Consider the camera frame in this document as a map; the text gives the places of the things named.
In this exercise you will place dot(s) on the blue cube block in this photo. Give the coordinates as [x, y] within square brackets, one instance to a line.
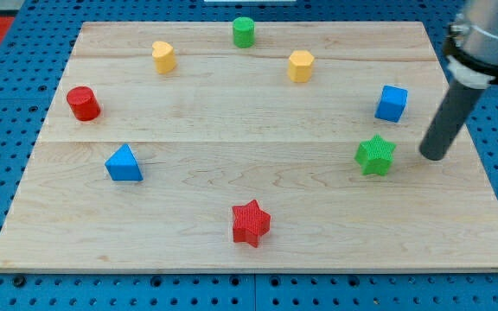
[391, 104]

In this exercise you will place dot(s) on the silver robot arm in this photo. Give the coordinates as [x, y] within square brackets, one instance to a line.
[471, 45]

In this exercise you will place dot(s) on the light wooden board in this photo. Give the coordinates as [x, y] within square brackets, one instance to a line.
[228, 126]

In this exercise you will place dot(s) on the red star block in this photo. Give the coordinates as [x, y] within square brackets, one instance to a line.
[250, 223]

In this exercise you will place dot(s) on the yellow hexagon block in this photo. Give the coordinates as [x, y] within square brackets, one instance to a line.
[300, 66]

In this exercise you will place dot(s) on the green star block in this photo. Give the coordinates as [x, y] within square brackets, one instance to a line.
[375, 156]

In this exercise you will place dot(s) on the blue triangle block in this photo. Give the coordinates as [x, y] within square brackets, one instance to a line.
[123, 166]

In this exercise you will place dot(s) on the green cylinder block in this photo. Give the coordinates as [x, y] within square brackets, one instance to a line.
[243, 32]

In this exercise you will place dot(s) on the yellow heart block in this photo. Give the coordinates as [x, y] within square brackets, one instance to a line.
[163, 56]

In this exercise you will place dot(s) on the red cylinder block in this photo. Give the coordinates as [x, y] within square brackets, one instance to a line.
[83, 103]

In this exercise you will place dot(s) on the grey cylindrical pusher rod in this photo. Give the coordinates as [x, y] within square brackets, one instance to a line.
[450, 117]

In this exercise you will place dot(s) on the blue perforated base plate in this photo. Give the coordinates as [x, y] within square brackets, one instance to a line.
[33, 54]

